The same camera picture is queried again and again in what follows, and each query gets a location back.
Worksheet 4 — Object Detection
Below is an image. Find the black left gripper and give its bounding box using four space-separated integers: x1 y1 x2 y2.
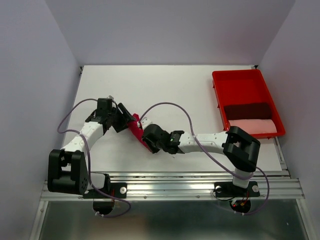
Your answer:
108 102 137 133

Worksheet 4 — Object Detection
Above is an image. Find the red t-shirt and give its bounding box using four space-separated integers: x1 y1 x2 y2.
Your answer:
127 113 152 152

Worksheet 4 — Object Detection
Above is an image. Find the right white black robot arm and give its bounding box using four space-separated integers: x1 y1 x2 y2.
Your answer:
140 117 261 195

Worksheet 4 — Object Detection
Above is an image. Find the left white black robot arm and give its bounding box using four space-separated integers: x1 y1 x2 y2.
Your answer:
47 96 136 195

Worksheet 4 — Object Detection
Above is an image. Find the red plastic bin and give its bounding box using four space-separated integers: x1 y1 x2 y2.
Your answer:
212 69 286 139

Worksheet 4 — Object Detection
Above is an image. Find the pink rolled t-shirt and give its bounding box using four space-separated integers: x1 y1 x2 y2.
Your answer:
228 119 277 135

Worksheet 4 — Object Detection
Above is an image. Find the dark maroon rolled t-shirt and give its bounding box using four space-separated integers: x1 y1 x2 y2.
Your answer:
223 102 272 120

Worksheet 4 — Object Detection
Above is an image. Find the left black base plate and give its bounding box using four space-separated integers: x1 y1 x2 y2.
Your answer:
82 182 128 199

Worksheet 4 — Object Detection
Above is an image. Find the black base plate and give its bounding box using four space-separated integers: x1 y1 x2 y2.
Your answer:
213 181 260 198
82 182 128 199

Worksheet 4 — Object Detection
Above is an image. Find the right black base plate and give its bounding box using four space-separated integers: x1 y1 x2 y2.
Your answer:
213 181 260 198

